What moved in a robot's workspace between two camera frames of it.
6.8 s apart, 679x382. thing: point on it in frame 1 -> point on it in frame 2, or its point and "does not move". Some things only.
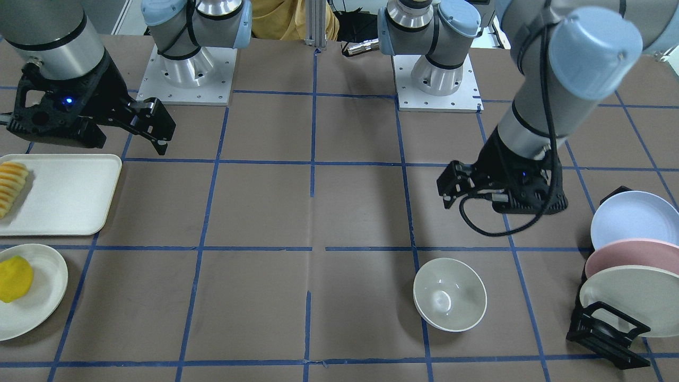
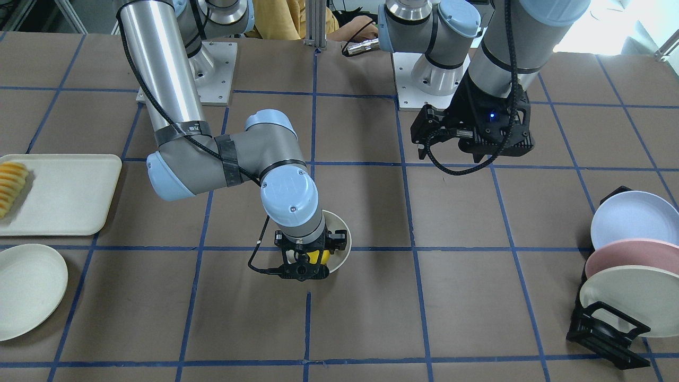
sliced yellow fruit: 12,178 does not move
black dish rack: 604,331 does not move
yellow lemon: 16,277 -> 314,255
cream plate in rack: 649,295 does not move
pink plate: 633,252 does not move
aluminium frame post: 315,33 does not move
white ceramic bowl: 450,295 -> 333,222
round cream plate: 48,289 does not move
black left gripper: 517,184 -> 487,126
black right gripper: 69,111 -> 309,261
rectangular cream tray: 63,194 does not move
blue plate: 634,215 does not move
